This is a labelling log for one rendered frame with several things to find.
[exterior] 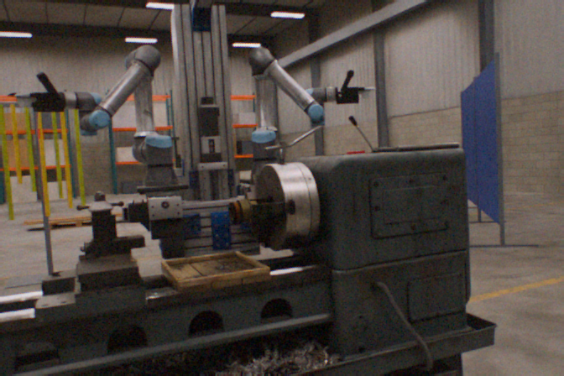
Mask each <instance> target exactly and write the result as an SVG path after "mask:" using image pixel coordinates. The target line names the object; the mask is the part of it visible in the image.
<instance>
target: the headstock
mask: <svg viewBox="0 0 564 376"><path fill-rule="evenodd" d="M295 162H300V163H302V164H304V165H305V166H306V167H307V168H308V169H309V171H310V172H311V174H312V177H313V179H315V182H316V186H317V190H318V195H319V201H320V225H319V230H318V234H317V237H316V240H315V242H313V243H312V244H311V245H310V247H307V248H295V249H290V251H292V252H294V253H298V254H300V255H302V257H306V258H308V259H311V260H315V261H316V262H319V263H321V264H325V265H328V266H331V267H332V268H333V269H336V270H351V269H361V267H363V266H365V265H369V264H379V263H385V262H391V261H397V260H402V259H412V258H419V257H425V256H431V254H436V253H447V252H453V251H458V250H464V249H466V250H467V249H469V226H468V200H467V156H466V155H465V151H464V149H461V148H458V149H428V150H413V151H399V152H398V151H392V152H380V154H353V155H348V154H347V155H333V156H316V157H301V158H295V159H292V160H291V161H290V162H289V163H295ZM330 204H331V205H330ZM329 218H330V219H329ZM329 226H330V227H329ZM313 254H315V255H313Z"/></svg>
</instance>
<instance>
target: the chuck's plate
mask: <svg viewBox="0 0 564 376"><path fill-rule="evenodd" d="M294 164H295V165H296V166H297V167H298V168H299V169H300V171H301V173H302V174H303V175H304V177H305V181H306V184H307V188H308V191H309V195H310V202H311V227H310V231H309V236H308V238H307V240H306V242H305V244H304V246H302V248H307V247H310V245H311V244H312V243H313V242H315V240H316V237H317V234H318V230H319V225H320V201H319V195H318V190H317V186H316V182H315V179H313V177H312V174H311V172H310V171H309V169H308V168H307V167H306V166H305V165H304V164H302V163H300V162H295V163H294Z"/></svg>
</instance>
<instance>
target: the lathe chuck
mask: <svg viewBox="0 0 564 376"><path fill-rule="evenodd" d="M285 164H286V166H281V165H278V164H267V165H265V166H264V167H263V168H262V169H261V170H262V173H263V178H264V182H265V185H266V189H267V192H268V193H269V195H270V196H272V197H273V200H274V201H273V202H270V203H274V202H289V201H293V202H294V208H295V213H294V215H290V214H289V213H287V214H277V215H274V220H271V224H270V232H269V247H270V248H271V249H272V250H274V251H282V250H288V249H295V248H301V247H302V246H304V244H305V243H306V240H307V238H308V236H309V231H310V227H311V202H310V195H309V191H308V188H307V184H306V180H305V177H304V175H303V174H302V173H301V171H300V169H299V168H298V167H297V166H296V165H295V164H294V163H285ZM295 236H300V239H299V240H298V241H295V242H294V241H292V238H293V237H295Z"/></svg>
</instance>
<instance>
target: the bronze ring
mask: <svg viewBox="0 0 564 376"><path fill-rule="evenodd" d="M254 204H258V203H257V202H256V201H250V200H249V198H248V197H245V198H243V200H238V201H234V202H230V203H229V204H228V214H229V218H230V220H231V223H240V224H241V223H252V220H253V218H255V217H258V216H253V208H252V205H254Z"/></svg>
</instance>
